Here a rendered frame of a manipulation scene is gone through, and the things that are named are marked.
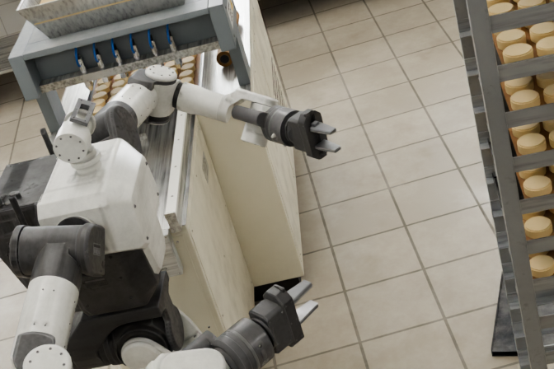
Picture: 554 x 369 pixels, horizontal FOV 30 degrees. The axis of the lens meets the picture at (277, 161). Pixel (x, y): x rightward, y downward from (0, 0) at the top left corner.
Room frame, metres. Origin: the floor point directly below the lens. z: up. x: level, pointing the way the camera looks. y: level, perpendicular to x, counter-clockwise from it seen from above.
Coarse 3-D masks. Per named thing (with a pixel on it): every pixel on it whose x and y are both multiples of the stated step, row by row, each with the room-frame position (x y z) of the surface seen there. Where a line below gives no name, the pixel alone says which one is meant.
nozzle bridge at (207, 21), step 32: (192, 0) 3.21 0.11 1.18; (224, 0) 3.17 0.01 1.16; (32, 32) 3.37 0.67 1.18; (96, 32) 3.18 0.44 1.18; (128, 32) 3.14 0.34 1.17; (160, 32) 3.21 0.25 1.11; (192, 32) 3.20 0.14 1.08; (224, 32) 3.10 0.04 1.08; (32, 64) 3.24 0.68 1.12; (64, 64) 3.25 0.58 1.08; (96, 64) 3.24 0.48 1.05; (128, 64) 3.18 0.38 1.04; (32, 96) 3.18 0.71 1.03
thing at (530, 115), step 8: (552, 104) 1.49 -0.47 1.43; (512, 112) 1.51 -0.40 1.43; (520, 112) 1.50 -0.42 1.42; (528, 112) 1.50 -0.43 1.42; (536, 112) 1.50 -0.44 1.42; (544, 112) 1.50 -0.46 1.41; (552, 112) 1.50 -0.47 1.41; (512, 120) 1.51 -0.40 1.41; (520, 120) 1.50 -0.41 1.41; (528, 120) 1.50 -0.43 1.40; (536, 120) 1.50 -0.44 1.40; (544, 120) 1.50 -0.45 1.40
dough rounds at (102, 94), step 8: (192, 56) 3.41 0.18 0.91; (200, 56) 3.41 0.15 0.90; (168, 64) 3.38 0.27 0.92; (184, 64) 3.36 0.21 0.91; (192, 64) 3.32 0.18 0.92; (128, 72) 3.44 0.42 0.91; (176, 72) 3.31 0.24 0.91; (184, 72) 3.27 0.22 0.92; (192, 72) 3.25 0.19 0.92; (112, 80) 3.44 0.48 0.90; (120, 80) 3.37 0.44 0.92; (184, 80) 3.21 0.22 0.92; (192, 80) 3.19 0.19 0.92; (96, 88) 3.36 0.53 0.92; (104, 88) 3.34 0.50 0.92; (112, 88) 3.36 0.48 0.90; (120, 88) 3.29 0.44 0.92; (96, 96) 3.28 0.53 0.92; (104, 96) 3.28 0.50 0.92; (112, 96) 3.25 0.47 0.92; (96, 104) 3.22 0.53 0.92; (104, 104) 3.23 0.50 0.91; (96, 112) 3.16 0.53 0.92
